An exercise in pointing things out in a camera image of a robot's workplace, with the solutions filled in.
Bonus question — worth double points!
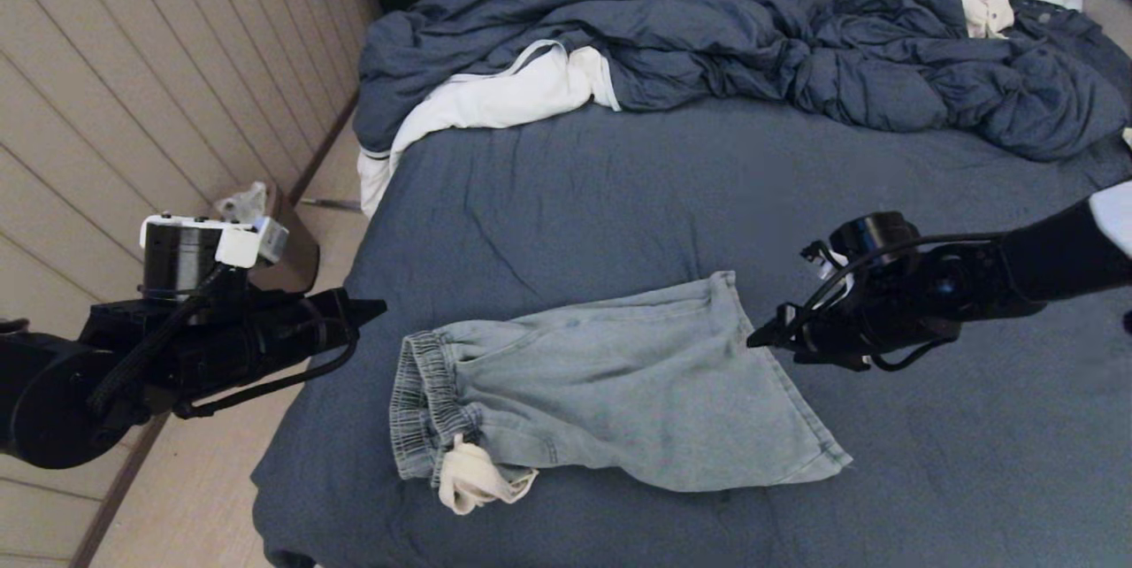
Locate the white garment with dark trim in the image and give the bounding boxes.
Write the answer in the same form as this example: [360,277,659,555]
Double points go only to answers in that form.
[356,39,621,220]

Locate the blue bed sheet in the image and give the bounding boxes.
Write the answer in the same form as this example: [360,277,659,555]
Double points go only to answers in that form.
[250,95,1132,568]

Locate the brown trash bin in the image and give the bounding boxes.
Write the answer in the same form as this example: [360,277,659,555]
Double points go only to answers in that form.
[262,186,322,296]

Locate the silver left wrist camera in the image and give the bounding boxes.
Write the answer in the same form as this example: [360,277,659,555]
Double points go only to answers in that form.
[255,216,291,265]

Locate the white plastic bin bag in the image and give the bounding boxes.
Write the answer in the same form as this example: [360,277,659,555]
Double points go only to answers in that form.
[215,182,270,226]

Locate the blue denim shirt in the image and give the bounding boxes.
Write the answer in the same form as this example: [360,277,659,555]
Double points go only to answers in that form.
[1008,0,1132,100]

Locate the light blue denim shorts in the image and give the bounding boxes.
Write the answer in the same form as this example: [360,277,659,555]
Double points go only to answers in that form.
[390,271,854,516]

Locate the crumpled dark blue duvet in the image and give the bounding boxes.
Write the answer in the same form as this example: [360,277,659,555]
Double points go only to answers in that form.
[354,0,1132,164]

